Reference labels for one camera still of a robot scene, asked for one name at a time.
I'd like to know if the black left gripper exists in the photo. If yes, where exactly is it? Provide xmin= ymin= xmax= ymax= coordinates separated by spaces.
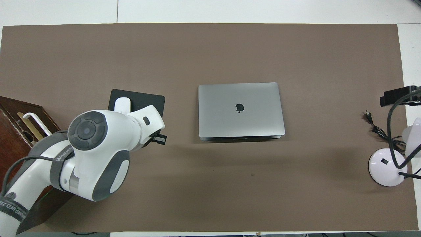
xmin=145 ymin=131 xmax=167 ymax=148

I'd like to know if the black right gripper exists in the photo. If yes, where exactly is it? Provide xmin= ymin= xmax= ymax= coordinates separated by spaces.
xmin=380 ymin=85 xmax=421 ymax=107

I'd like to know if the grey aluminium laptop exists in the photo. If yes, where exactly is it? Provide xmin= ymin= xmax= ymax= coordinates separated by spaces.
xmin=198 ymin=82 xmax=285 ymax=143

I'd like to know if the black mouse pad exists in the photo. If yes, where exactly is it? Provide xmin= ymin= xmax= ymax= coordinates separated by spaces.
xmin=108 ymin=89 xmax=166 ymax=120

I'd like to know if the white computer mouse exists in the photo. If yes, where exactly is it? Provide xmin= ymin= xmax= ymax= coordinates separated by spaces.
xmin=114 ymin=97 xmax=131 ymax=114

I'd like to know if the white desk lamp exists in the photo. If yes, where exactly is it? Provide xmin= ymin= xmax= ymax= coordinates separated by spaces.
xmin=368 ymin=118 xmax=421 ymax=187

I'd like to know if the large brown table mat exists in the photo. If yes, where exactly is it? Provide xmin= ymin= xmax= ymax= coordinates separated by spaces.
xmin=0 ymin=23 xmax=419 ymax=233

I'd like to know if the dark brown wooden box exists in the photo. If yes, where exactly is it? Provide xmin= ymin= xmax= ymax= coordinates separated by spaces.
xmin=0 ymin=96 xmax=74 ymax=235

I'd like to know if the black power cable with plug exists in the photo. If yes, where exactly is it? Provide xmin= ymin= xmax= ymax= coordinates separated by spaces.
xmin=363 ymin=111 xmax=407 ymax=153

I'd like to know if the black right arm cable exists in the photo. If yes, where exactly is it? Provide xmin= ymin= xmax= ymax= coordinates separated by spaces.
xmin=387 ymin=92 xmax=421 ymax=169

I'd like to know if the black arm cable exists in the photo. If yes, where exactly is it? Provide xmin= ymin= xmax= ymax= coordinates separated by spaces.
xmin=1 ymin=155 xmax=56 ymax=198
xmin=387 ymin=92 xmax=421 ymax=169

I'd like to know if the white box handle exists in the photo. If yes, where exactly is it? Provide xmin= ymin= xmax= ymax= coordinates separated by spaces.
xmin=22 ymin=113 xmax=53 ymax=136

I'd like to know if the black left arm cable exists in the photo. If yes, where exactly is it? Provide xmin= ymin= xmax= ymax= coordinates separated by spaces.
xmin=1 ymin=155 xmax=56 ymax=198

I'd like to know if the gold metal handle plate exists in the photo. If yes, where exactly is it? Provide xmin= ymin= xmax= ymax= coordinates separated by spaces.
xmin=17 ymin=112 xmax=46 ymax=142

